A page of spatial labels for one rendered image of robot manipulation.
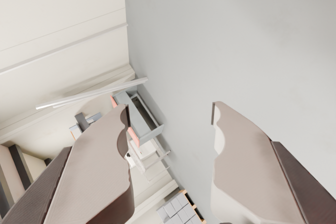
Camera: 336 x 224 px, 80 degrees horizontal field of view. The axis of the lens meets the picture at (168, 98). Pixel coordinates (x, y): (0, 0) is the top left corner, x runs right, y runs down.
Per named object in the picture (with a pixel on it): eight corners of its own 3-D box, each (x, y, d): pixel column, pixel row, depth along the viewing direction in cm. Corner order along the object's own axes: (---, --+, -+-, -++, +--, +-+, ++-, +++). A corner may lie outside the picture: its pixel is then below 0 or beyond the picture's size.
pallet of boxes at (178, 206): (181, 190, 737) (155, 209, 699) (185, 189, 670) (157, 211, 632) (200, 219, 704) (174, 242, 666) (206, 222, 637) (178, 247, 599)
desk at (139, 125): (135, 82, 549) (109, 95, 522) (165, 125, 507) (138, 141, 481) (135, 94, 617) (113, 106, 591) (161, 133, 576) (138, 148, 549)
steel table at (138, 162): (136, 97, 636) (106, 113, 602) (171, 151, 579) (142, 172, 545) (136, 106, 701) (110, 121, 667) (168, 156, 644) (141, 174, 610)
